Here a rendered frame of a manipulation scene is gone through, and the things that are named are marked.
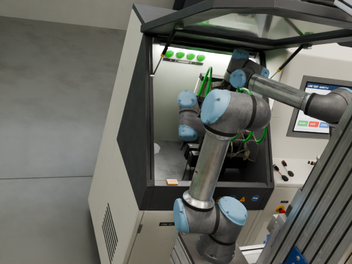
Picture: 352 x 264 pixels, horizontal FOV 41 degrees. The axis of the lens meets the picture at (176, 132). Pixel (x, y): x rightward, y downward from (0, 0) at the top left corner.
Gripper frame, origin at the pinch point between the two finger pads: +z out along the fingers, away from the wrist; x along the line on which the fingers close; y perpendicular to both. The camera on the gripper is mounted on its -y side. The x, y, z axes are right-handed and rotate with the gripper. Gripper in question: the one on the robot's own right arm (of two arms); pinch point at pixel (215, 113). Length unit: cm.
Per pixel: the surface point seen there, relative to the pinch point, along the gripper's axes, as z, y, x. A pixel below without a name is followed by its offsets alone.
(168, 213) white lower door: 46, 23, -19
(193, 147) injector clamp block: 24.9, -4.0, -3.0
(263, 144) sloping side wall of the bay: 13.4, 4.9, 31.2
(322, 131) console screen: 7, -3, 72
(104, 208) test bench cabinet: 88, -24, -34
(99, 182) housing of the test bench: 86, -46, -35
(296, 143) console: 16, -1, 57
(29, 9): 113, -388, -59
